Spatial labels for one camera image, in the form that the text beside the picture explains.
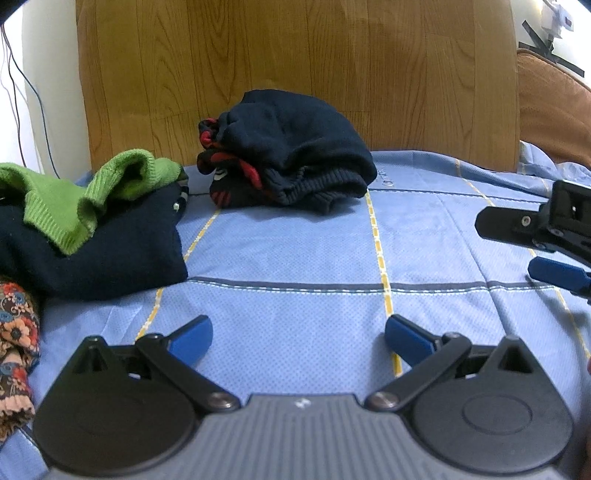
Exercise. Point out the white wall device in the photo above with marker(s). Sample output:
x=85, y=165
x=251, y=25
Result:
x=556, y=16

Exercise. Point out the wooden headboard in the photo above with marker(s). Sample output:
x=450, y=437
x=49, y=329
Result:
x=300, y=78

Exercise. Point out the floral patterned garment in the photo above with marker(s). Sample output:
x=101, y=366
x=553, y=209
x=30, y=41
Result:
x=16, y=355

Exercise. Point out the navy red white patterned sweater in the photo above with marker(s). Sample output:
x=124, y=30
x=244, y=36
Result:
x=295, y=147

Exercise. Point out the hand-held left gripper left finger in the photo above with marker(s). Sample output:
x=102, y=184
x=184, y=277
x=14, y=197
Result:
x=194, y=338

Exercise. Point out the blue checked bed sheet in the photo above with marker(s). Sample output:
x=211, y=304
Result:
x=323, y=267

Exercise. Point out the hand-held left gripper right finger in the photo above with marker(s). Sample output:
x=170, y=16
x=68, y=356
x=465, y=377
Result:
x=406, y=339

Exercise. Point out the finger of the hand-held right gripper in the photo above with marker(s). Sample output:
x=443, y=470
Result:
x=556, y=273
x=508, y=224

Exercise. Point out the navy and green knit garment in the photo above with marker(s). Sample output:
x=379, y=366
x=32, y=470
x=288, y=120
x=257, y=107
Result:
x=92, y=221

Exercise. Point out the brown cushion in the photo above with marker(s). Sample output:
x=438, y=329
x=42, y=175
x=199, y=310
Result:
x=554, y=106

